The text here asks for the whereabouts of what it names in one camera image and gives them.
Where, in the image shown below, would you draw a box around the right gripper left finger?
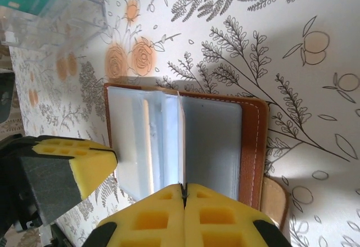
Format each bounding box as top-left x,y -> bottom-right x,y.
94,183 -> 186,247

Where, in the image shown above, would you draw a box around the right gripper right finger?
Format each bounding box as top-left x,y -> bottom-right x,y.
184,183 -> 293,247

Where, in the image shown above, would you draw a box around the brown leather card holder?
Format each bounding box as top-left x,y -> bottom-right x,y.
103,82 -> 290,238

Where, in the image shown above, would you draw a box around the clear acrylic card organizer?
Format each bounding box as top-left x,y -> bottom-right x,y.
0,0 -> 109,50

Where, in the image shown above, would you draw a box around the floral table cover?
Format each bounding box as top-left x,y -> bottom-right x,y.
0,0 -> 360,247

